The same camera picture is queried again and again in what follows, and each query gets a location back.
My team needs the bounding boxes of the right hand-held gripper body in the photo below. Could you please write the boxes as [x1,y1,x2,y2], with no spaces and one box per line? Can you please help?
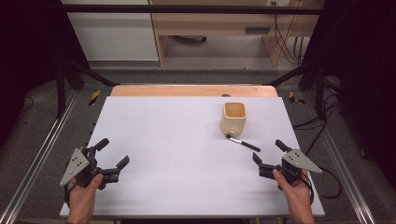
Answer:
[258,148,323,185]

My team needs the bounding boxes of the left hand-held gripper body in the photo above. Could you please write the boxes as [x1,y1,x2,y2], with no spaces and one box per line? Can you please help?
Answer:
[60,146,121,190]

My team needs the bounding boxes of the black marker pen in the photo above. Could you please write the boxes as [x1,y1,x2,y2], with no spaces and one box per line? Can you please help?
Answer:
[225,133,262,153]

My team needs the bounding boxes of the square wooden pen cup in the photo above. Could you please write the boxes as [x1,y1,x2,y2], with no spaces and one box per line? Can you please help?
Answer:
[220,101,248,136]

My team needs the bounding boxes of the person's left hand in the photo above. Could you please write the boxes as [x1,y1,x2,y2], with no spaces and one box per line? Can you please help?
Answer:
[66,173,105,217]

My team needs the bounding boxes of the person's right hand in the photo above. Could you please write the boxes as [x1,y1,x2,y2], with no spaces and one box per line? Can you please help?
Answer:
[272,168,313,217]

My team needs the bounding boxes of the yellow and black tape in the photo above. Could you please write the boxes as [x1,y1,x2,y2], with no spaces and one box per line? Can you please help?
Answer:
[288,91,306,105]
[89,89,102,107]

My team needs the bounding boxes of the white board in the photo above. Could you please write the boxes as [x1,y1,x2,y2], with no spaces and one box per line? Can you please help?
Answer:
[59,95,326,218]

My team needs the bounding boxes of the wooden table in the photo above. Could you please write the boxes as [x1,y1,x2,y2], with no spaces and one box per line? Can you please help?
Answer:
[110,84,279,98]

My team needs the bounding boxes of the black curtain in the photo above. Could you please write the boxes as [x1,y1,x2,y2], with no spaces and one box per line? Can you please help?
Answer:
[300,0,396,185]
[0,0,92,150]

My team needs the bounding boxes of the white cabinet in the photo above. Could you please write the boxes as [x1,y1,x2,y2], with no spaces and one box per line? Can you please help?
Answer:
[61,0,160,63]

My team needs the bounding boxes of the light wooden desk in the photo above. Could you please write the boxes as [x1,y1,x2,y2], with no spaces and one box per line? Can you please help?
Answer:
[148,0,327,68]

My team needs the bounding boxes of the aluminium floor rail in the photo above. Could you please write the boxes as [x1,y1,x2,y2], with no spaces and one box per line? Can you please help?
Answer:
[0,89,79,224]
[302,90,378,224]

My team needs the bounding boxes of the black floor cables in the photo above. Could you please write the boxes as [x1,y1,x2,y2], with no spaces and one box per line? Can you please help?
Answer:
[291,77,343,157]

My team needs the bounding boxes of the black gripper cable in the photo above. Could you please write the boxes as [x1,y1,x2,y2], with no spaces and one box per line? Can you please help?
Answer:
[300,167,343,206]

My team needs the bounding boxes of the black upright frame post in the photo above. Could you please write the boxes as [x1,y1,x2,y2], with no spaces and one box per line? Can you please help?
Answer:
[315,65,327,121]
[55,63,67,119]

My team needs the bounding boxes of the black diagonal frame brace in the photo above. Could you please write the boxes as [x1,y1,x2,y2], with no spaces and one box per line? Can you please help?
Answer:
[263,61,313,88]
[65,60,121,88]

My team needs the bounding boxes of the black hanging cables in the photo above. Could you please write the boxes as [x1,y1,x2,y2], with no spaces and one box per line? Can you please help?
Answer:
[270,1,305,66]

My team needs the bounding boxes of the grey drawer handle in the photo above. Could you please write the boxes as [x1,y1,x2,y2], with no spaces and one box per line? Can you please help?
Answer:
[244,26,272,35]

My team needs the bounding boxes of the black horizontal frame bar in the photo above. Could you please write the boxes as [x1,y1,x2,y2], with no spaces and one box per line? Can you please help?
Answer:
[60,4,325,16]

